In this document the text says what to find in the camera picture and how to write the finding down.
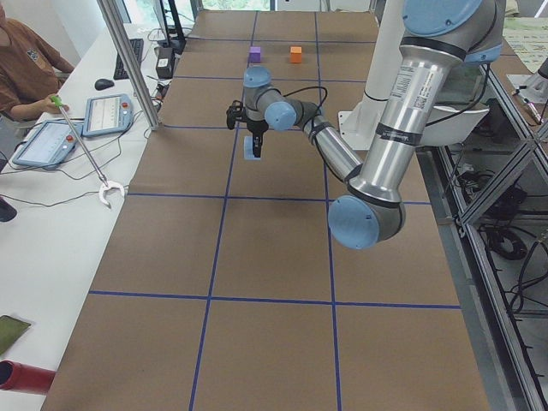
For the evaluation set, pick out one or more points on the aluminium frame post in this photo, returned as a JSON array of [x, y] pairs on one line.
[[113, 21]]

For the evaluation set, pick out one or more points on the teach pendant tablet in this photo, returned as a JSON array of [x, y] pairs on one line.
[[107, 115], [47, 147]]

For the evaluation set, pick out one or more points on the near teach pendant tablet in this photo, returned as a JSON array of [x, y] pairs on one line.
[[47, 147]]

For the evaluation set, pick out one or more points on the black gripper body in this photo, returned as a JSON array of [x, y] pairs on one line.
[[257, 128]]

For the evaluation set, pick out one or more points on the light blue foam block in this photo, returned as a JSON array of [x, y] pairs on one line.
[[248, 149]]

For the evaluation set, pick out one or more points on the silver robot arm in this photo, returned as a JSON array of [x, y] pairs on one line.
[[433, 37]]

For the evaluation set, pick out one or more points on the orange foam block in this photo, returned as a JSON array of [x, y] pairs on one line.
[[295, 54]]

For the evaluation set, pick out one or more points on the person in brown shirt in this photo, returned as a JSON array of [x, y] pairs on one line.
[[29, 68]]

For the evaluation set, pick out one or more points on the purple foam block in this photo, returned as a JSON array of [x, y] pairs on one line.
[[255, 54]]

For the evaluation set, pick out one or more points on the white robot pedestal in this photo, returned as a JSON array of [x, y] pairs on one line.
[[357, 126]]

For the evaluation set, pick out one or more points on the green cloth pouch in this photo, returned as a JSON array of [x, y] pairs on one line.
[[11, 330]]

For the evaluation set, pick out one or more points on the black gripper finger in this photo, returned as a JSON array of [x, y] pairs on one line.
[[257, 142]]

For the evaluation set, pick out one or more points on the black power box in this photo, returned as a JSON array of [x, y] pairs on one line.
[[165, 64]]

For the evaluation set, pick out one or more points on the red cylinder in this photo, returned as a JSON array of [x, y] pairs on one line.
[[25, 379]]

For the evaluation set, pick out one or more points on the black computer mouse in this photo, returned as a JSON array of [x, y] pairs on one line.
[[102, 84]]

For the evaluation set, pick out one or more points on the far teach pendant tablet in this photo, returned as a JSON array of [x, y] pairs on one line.
[[107, 115]]

